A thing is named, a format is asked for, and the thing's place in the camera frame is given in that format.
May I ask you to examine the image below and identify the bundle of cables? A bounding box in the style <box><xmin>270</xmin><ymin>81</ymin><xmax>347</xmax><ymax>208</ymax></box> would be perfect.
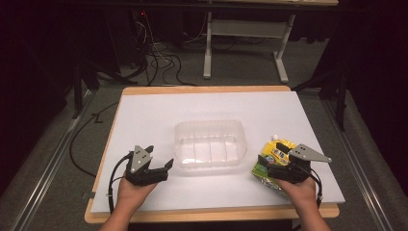
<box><xmin>128</xmin><ymin>9</ymin><xmax>210</xmax><ymax>87</ymax></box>

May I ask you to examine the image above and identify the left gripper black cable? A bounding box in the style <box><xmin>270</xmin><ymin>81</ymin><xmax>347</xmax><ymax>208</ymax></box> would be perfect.
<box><xmin>107</xmin><ymin>151</ymin><xmax>133</xmax><ymax>215</ymax></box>

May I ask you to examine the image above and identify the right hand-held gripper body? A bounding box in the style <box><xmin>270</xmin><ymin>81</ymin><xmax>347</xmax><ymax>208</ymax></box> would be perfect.
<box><xmin>268</xmin><ymin>143</ymin><xmax>333</xmax><ymax>185</ymax></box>

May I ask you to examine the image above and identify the white board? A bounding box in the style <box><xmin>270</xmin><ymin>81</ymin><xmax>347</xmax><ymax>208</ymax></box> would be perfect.
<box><xmin>90</xmin><ymin>91</ymin><xmax>346</xmax><ymax>214</ymax></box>

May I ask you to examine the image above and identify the person's right hand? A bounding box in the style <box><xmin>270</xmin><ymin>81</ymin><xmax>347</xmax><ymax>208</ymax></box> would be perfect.
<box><xmin>274</xmin><ymin>175</ymin><xmax>319</xmax><ymax>217</ymax></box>

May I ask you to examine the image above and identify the yellow green spouted pouch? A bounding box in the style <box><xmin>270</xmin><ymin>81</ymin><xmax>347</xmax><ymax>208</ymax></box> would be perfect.
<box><xmin>250</xmin><ymin>135</ymin><xmax>297</xmax><ymax>193</ymax></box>

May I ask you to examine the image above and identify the person's left hand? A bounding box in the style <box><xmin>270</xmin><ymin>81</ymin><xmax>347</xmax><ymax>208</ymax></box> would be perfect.
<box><xmin>116</xmin><ymin>176</ymin><xmax>159</xmax><ymax>216</ymax></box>

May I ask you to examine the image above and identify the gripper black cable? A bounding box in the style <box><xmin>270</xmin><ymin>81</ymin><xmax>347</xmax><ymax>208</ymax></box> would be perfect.
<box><xmin>304</xmin><ymin>167</ymin><xmax>323</xmax><ymax>209</ymax></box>
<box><xmin>107</xmin><ymin>151</ymin><xmax>133</xmax><ymax>215</ymax></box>

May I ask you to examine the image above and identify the clear plastic container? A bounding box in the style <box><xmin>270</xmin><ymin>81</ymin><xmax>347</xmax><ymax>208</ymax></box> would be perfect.
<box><xmin>173</xmin><ymin>119</ymin><xmax>248</xmax><ymax>169</ymax></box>

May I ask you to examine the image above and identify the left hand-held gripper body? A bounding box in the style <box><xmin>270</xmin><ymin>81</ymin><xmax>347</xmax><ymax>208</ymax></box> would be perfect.
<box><xmin>124</xmin><ymin>144</ymin><xmax>169</xmax><ymax>187</ymax></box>

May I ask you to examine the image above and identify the black metal stand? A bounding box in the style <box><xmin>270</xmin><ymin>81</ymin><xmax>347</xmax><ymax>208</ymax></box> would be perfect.
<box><xmin>291</xmin><ymin>68</ymin><xmax>348</xmax><ymax>132</ymax></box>
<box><xmin>70</xmin><ymin>61</ymin><xmax>140</xmax><ymax>119</ymax></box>

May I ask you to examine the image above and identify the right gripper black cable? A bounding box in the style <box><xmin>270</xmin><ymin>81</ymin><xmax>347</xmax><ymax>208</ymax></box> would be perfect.
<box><xmin>304</xmin><ymin>167</ymin><xmax>323</xmax><ymax>209</ymax></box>

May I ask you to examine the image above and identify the black floor cable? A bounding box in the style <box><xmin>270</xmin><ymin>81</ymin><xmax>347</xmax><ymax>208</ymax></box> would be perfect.
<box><xmin>68</xmin><ymin>101</ymin><xmax>120</xmax><ymax>178</ymax></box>

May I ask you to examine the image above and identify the white metal desk frame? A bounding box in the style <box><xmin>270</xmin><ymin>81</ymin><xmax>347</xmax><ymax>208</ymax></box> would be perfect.
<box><xmin>202</xmin><ymin>0</ymin><xmax>340</xmax><ymax>85</ymax></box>

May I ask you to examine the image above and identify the wooden table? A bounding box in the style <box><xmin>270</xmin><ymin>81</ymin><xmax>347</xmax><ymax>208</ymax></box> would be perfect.
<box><xmin>84</xmin><ymin>85</ymin><xmax>341</xmax><ymax>224</ymax></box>

